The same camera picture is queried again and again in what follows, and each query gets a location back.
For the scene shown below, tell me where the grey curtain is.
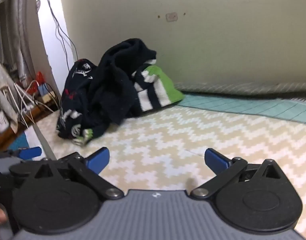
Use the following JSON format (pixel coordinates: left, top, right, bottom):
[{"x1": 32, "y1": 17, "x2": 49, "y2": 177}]
[{"x1": 0, "y1": 0, "x2": 45, "y2": 87}]

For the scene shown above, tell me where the navy patterned knit sweater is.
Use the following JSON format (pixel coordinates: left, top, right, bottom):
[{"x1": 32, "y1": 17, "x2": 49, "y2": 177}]
[{"x1": 56, "y1": 58, "x2": 100, "y2": 140}]

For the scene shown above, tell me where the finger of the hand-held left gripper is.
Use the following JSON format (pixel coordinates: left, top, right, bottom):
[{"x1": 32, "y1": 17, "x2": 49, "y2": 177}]
[{"x1": 8, "y1": 147, "x2": 43, "y2": 178}]

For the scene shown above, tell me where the grey dotted cloth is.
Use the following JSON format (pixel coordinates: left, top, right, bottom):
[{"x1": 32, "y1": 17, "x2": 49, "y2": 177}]
[{"x1": 0, "y1": 52, "x2": 19, "y2": 132}]

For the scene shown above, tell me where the blue and beige box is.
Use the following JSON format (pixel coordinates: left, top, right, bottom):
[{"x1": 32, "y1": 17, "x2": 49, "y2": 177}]
[{"x1": 38, "y1": 82, "x2": 57, "y2": 103}]

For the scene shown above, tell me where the grey patterned blanket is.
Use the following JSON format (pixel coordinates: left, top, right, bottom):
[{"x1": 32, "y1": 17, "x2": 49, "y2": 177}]
[{"x1": 173, "y1": 81, "x2": 306, "y2": 98}]

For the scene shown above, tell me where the red plastic object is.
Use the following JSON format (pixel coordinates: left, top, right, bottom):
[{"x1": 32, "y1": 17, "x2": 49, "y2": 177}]
[{"x1": 35, "y1": 71, "x2": 48, "y2": 86}]

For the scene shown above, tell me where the white cup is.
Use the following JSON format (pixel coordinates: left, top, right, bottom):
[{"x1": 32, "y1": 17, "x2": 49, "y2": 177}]
[{"x1": 0, "y1": 111, "x2": 9, "y2": 133}]

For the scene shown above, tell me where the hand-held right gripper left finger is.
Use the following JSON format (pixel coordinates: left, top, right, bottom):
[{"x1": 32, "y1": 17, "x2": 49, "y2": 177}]
[{"x1": 34, "y1": 147, "x2": 125, "y2": 201}]

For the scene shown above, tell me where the wooden shelf board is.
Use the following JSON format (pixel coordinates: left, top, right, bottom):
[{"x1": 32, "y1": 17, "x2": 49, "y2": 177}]
[{"x1": 0, "y1": 99, "x2": 59, "y2": 153}]

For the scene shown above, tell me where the beige zigzag mat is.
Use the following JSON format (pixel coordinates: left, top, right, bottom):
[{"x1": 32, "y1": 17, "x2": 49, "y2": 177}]
[{"x1": 34, "y1": 104, "x2": 306, "y2": 240}]

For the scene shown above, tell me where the thin black cable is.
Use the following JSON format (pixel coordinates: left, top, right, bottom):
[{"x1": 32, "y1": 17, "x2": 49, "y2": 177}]
[{"x1": 36, "y1": 0, "x2": 79, "y2": 73}]

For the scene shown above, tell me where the teal checked sheet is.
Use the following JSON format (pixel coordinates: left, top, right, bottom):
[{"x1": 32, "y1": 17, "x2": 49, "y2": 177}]
[{"x1": 177, "y1": 93, "x2": 306, "y2": 126}]

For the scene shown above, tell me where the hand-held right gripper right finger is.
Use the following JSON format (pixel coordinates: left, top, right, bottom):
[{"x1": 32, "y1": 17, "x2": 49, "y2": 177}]
[{"x1": 190, "y1": 148, "x2": 284, "y2": 201}]

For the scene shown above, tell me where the navy patterned knit garment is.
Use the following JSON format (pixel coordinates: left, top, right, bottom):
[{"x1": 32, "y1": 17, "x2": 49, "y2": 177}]
[{"x1": 87, "y1": 38, "x2": 158, "y2": 126}]

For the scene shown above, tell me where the green striped knit sweater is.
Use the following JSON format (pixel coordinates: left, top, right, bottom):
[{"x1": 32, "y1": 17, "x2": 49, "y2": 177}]
[{"x1": 73, "y1": 59, "x2": 186, "y2": 146}]

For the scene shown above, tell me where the white cable bundle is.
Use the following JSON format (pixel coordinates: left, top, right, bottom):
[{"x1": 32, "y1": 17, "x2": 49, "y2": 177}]
[{"x1": 14, "y1": 79, "x2": 59, "y2": 127}]

